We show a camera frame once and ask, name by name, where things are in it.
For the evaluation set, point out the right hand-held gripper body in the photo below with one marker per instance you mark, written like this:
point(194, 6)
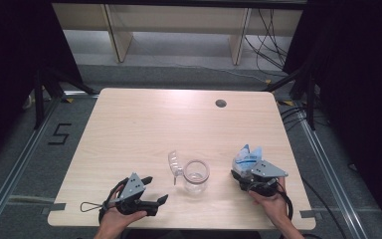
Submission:
point(267, 170)

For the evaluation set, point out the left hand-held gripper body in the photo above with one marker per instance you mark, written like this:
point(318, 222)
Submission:
point(133, 186)

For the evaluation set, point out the white and blue bag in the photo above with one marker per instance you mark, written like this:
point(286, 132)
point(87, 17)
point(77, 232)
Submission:
point(247, 159)

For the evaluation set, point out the clear jar with hinged lid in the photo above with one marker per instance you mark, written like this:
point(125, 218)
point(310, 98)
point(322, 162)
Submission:
point(195, 184)

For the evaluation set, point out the person's right hand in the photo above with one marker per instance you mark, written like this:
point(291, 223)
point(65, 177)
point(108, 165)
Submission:
point(273, 207)

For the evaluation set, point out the person's left hand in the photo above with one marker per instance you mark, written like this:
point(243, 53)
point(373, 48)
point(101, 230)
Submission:
point(112, 219)

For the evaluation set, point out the grey tape strip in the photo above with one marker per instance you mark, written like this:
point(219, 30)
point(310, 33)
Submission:
point(54, 207)
point(308, 214)

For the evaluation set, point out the yellow and black tape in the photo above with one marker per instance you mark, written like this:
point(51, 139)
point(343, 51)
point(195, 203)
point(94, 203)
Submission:
point(68, 100)
point(286, 103)

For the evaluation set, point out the grey table grommet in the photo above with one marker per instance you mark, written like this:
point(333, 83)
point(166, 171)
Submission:
point(221, 103)

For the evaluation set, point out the black metal stand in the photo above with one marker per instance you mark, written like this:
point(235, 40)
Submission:
point(39, 99)
point(310, 99)

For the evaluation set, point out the black curtain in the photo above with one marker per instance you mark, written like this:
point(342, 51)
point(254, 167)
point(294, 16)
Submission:
point(361, 66)
point(10, 49)

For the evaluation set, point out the light wooden shelf unit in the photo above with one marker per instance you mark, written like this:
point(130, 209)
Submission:
point(179, 20)

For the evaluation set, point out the metal floor rail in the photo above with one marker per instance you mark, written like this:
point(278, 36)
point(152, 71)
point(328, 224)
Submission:
point(331, 172)
point(16, 159)

